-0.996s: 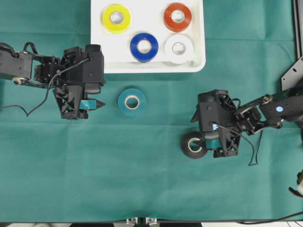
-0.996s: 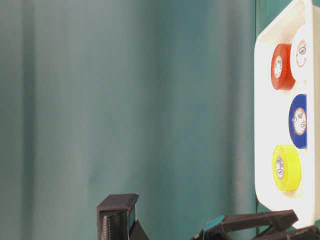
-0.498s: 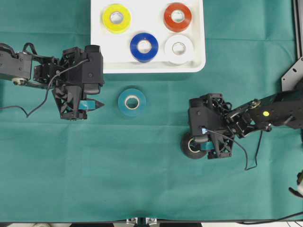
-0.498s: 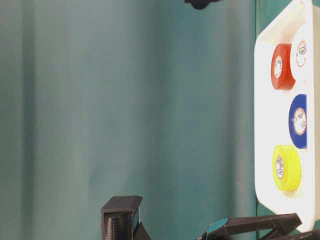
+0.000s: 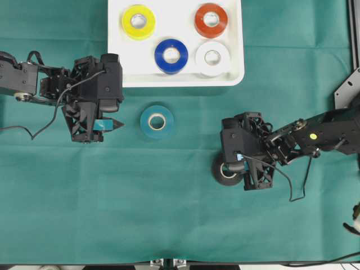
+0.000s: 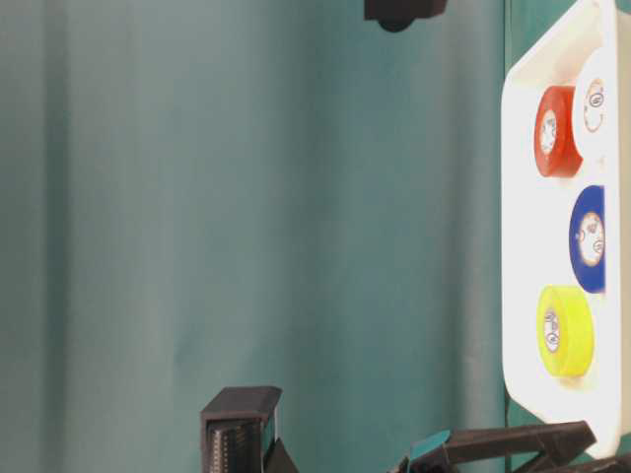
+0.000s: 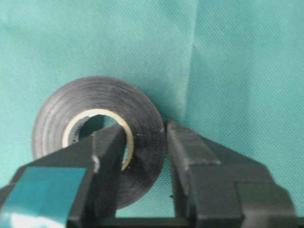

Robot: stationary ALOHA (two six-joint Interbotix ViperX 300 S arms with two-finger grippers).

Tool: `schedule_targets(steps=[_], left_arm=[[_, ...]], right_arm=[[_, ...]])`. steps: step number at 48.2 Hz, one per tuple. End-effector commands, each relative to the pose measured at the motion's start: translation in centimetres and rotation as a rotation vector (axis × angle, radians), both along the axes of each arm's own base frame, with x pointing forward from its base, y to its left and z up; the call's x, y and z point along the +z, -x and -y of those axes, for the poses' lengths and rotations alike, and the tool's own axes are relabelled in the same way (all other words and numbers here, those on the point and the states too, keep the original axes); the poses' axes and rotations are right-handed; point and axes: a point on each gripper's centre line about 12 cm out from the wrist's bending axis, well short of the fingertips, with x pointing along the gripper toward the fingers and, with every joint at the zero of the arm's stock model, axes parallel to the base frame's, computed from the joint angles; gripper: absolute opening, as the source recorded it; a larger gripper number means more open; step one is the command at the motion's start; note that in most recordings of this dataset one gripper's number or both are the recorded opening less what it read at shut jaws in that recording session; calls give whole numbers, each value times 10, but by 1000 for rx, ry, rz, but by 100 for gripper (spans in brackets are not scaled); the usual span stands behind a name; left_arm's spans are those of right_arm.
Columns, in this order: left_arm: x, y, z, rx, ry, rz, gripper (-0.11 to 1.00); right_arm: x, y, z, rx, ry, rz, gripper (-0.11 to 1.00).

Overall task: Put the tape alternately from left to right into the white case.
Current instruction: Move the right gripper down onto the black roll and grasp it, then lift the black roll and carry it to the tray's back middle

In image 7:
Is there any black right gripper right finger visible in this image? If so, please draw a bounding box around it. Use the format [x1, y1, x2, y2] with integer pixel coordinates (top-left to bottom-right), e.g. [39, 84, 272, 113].
[166, 121, 297, 228]

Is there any black tape roll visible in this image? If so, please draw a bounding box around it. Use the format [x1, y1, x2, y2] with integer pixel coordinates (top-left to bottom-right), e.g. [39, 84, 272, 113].
[31, 76, 166, 209]

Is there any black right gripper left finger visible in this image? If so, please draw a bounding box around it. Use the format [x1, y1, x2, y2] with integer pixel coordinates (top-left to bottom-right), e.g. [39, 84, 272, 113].
[0, 124, 125, 228]

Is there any green table cloth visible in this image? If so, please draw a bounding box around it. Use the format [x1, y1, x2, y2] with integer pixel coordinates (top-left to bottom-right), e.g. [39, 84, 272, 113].
[0, 0, 304, 217]

